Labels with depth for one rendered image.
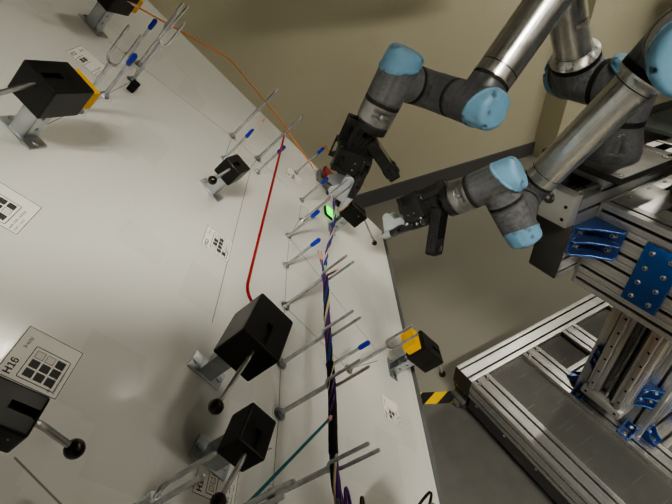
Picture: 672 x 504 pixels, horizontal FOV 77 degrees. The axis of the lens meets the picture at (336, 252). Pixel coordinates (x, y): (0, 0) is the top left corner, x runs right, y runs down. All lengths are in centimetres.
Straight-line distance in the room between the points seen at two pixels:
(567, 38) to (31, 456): 121
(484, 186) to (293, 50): 190
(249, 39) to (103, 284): 214
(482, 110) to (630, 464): 136
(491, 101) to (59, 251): 68
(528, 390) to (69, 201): 167
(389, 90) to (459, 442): 144
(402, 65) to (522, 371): 140
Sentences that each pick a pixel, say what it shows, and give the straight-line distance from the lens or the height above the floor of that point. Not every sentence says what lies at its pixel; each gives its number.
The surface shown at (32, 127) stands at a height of 147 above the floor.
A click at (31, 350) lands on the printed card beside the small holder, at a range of 44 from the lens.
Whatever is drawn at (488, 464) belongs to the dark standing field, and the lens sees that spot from 190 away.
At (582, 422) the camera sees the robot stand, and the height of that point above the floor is 21.
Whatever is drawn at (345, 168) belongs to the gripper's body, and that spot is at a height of 124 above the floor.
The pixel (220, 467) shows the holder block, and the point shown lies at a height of 122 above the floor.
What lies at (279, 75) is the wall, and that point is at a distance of 263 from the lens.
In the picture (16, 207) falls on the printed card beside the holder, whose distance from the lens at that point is 52.
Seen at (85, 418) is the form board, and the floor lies 131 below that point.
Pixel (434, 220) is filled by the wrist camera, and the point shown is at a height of 112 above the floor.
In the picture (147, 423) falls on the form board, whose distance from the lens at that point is 46.
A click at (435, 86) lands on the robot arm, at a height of 140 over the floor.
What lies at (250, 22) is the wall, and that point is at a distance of 253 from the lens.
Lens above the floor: 162
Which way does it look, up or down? 36 degrees down
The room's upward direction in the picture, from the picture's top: 2 degrees counter-clockwise
